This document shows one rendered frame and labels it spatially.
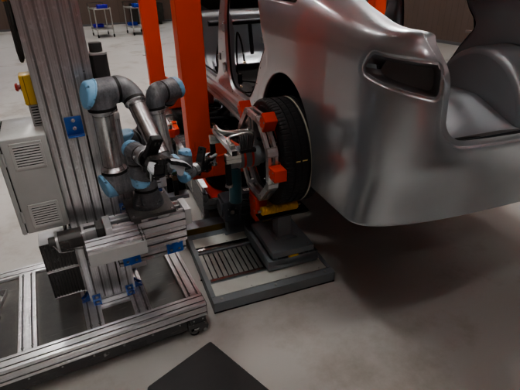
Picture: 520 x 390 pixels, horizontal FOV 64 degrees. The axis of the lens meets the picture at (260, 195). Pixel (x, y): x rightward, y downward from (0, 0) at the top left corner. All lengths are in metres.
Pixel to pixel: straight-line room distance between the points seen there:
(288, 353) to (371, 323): 0.54
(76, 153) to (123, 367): 1.15
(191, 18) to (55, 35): 1.02
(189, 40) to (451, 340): 2.35
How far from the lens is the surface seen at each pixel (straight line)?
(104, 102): 1.89
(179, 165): 1.56
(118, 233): 2.15
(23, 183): 2.17
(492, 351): 2.73
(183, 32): 2.81
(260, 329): 2.57
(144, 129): 1.87
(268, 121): 2.30
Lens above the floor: 1.83
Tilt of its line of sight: 28 degrees down
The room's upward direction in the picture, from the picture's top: 1 degrees counter-clockwise
